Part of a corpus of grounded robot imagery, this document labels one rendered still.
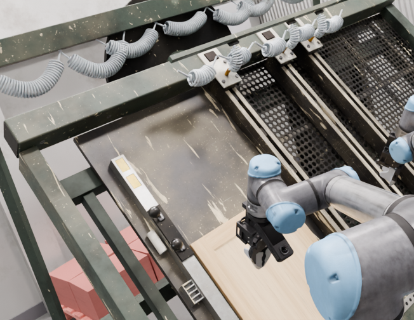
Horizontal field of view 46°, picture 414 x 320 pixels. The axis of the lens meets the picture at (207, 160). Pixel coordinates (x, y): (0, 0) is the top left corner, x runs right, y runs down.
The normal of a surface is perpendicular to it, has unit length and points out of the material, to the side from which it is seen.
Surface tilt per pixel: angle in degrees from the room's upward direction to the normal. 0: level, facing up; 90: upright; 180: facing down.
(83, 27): 90
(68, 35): 90
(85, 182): 56
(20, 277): 90
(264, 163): 28
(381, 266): 68
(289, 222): 116
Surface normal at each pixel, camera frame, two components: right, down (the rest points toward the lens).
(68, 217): 0.33, -0.50
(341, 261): -0.14, -0.54
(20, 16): 0.57, 0.04
